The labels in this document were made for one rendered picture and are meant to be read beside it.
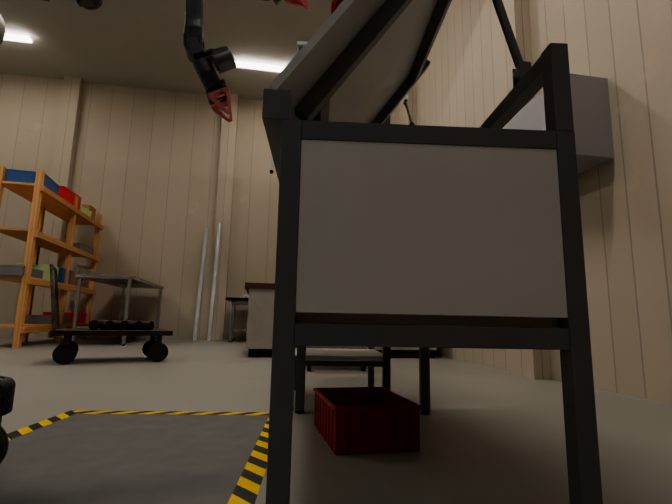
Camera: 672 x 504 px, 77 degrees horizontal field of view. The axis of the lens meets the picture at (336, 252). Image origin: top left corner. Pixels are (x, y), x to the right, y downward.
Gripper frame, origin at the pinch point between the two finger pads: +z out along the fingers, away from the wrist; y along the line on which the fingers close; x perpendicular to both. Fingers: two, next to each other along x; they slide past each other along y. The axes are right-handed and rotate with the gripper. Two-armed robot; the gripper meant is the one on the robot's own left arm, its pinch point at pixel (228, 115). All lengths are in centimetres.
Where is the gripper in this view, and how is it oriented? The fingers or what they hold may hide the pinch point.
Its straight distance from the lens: 145.2
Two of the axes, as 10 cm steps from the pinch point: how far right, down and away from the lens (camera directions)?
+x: -8.7, 4.5, -2.2
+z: 4.7, 8.8, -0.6
